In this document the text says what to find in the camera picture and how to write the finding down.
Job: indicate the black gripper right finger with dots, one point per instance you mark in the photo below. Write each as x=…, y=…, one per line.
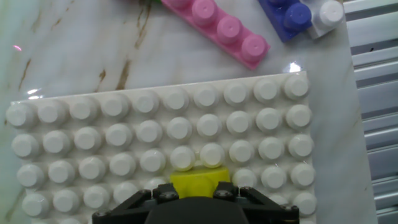
x=267, y=213

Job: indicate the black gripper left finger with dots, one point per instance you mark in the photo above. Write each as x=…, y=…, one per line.
x=130, y=208

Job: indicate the yellow two-stud block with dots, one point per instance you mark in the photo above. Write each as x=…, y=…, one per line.
x=199, y=183

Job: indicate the white studded baseplate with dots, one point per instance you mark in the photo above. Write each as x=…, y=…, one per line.
x=124, y=137

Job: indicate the white marble pattern board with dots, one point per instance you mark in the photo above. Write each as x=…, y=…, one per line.
x=77, y=46

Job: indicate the light pink four-stud block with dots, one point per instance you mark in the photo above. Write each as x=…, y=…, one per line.
x=224, y=31

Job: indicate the purple two-stud block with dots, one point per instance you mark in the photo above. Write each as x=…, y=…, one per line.
x=289, y=18

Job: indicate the white four-stud block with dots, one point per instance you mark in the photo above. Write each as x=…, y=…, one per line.
x=329, y=15

